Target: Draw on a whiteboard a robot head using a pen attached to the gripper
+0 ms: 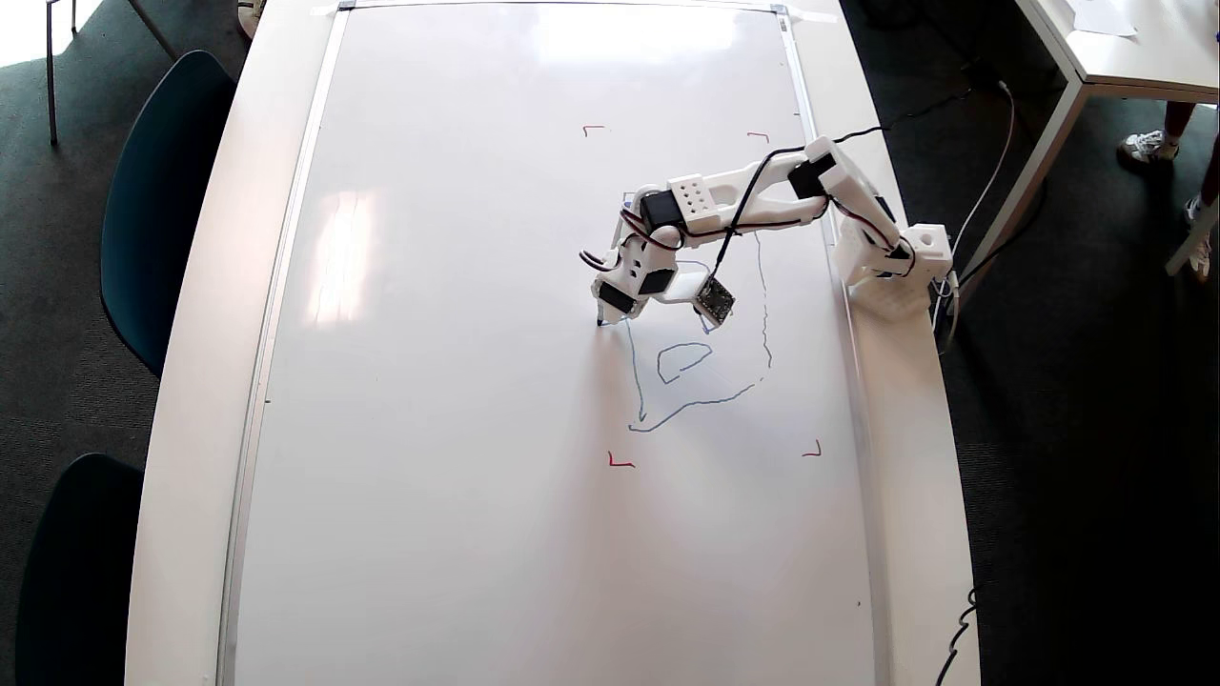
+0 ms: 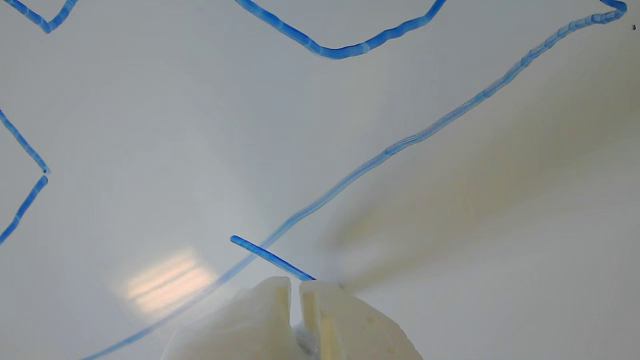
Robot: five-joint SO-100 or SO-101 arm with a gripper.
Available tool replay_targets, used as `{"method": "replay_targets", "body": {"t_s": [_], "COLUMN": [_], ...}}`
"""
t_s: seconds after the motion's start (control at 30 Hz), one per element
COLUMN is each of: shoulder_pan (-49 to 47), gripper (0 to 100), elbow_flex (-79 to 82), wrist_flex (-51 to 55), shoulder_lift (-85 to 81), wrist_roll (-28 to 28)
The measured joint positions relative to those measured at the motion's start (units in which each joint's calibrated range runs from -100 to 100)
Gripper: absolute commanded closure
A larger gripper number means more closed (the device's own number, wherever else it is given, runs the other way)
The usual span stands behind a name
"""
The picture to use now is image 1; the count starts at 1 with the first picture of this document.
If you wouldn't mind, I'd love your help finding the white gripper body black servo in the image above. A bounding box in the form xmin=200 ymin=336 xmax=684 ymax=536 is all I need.
xmin=593 ymin=233 xmax=680 ymax=315

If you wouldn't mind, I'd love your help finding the dark blue chair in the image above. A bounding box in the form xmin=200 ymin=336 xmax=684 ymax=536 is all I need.
xmin=14 ymin=453 xmax=146 ymax=686
xmin=100 ymin=50 xmax=237 ymax=377

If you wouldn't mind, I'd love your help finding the grey metal furniture leg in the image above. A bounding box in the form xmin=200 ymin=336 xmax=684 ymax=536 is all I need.
xmin=127 ymin=0 xmax=180 ymax=60
xmin=45 ymin=0 xmax=80 ymax=147

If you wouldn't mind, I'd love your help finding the white paper sheet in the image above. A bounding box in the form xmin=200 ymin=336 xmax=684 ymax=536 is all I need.
xmin=1063 ymin=0 xmax=1140 ymax=37

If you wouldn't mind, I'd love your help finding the white sneaker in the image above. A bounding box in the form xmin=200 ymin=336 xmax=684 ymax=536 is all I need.
xmin=1120 ymin=129 xmax=1183 ymax=163
xmin=1185 ymin=195 xmax=1213 ymax=282

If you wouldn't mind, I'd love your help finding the white furniture leg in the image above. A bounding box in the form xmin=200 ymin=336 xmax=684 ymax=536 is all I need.
xmin=1166 ymin=200 xmax=1220 ymax=277

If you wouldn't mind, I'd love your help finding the person in maroon shirt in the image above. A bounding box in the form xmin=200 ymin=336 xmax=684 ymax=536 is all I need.
xmin=1163 ymin=100 xmax=1220 ymax=206

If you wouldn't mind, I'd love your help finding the white side table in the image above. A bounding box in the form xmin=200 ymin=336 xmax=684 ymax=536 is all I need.
xmin=956 ymin=0 xmax=1220 ymax=292

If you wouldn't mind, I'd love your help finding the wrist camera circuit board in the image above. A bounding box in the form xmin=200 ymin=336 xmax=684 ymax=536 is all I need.
xmin=693 ymin=276 xmax=737 ymax=328

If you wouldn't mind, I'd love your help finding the black camera cable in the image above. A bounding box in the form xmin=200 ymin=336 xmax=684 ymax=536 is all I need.
xmin=713 ymin=86 xmax=973 ymax=285

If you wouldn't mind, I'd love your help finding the white whiteboard with metal frame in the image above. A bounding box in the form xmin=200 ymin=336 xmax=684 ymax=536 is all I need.
xmin=217 ymin=0 xmax=892 ymax=686

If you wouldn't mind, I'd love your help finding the white cable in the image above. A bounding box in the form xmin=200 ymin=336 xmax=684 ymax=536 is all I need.
xmin=934 ymin=81 xmax=1018 ymax=358

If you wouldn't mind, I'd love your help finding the black curly cable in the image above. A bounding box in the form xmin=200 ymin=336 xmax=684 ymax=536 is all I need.
xmin=932 ymin=586 xmax=981 ymax=686

